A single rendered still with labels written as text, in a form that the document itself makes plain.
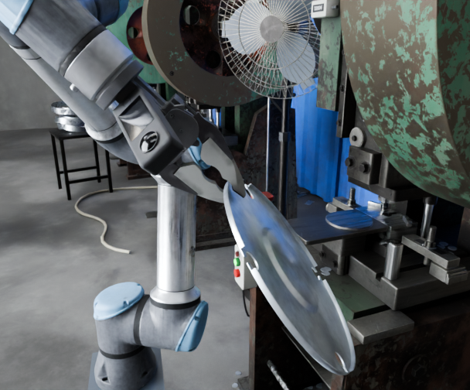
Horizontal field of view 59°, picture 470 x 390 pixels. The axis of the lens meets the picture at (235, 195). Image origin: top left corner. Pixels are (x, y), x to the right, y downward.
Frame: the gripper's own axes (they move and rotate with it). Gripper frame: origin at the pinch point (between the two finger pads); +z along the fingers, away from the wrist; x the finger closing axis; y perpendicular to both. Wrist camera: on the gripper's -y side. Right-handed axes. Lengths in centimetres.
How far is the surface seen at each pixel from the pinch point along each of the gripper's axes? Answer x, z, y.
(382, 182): -20, 39, 45
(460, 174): -23.2, 20.9, 0.8
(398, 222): -16, 53, 47
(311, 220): 0, 37, 51
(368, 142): -25, 32, 51
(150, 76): 33, -25, 344
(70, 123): 104, -45, 308
